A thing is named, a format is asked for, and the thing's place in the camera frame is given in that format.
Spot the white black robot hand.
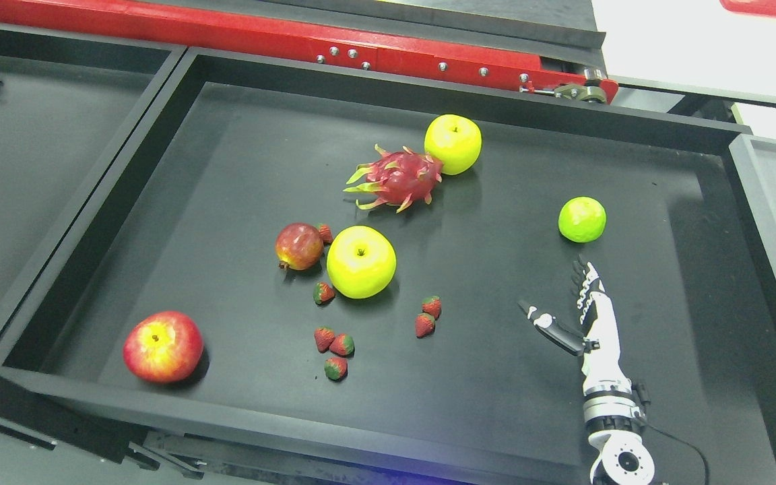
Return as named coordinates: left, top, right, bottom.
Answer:
left=518, top=255, right=632, bottom=395

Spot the green apple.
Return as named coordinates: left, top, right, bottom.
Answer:
left=558, top=196, right=607, bottom=243

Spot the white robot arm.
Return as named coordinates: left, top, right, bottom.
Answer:
left=583, top=383, right=655, bottom=484

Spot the large yellow apple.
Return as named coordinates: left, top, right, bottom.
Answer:
left=326, top=225, right=397, bottom=300

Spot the yellow apple near dragonfruit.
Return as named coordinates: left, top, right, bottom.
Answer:
left=423, top=114, right=482, bottom=175

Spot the black shelf tray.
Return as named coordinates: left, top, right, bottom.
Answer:
left=0, top=49, right=776, bottom=484

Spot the red apple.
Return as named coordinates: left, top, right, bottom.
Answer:
left=121, top=311, right=205, bottom=384

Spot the upper right strawberry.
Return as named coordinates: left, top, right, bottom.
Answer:
left=421, top=295, right=443, bottom=320

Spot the lower right strawberry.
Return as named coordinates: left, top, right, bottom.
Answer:
left=414, top=313, right=435, bottom=339

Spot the strawberry right of trio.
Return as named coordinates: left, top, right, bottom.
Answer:
left=329, top=333, right=356, bottom=357

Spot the strawberry of trio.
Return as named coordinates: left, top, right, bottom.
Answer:
left=323, top=356, right=348, bottom=383
left=329, top=333, right=356, bottom=357
left=314, top=326, right=335, bottom=354

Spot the strawberry bottom of trio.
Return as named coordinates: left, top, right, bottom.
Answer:
left=323, top=356, right=348, bottom=383

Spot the strawberry left of trio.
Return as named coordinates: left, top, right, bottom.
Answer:
left=314, top=326, right=335, bottom=354

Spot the pink dragon fruit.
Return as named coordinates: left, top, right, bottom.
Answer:
left=343, top=144, right=443, bottom=213

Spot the strawberry below pomegranate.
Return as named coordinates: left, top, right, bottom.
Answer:
left=312, top=280, right=336, bottom=306

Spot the strawberry beside pomegranate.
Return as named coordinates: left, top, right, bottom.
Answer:
left=315, top=224, right=335, bottom=245

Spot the red pomegranate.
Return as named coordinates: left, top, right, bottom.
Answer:
left=274, top=223, right=324, bottom=271

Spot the red conveyor frame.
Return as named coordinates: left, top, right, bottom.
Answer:
left=0, top=1, right=619, bottom=102

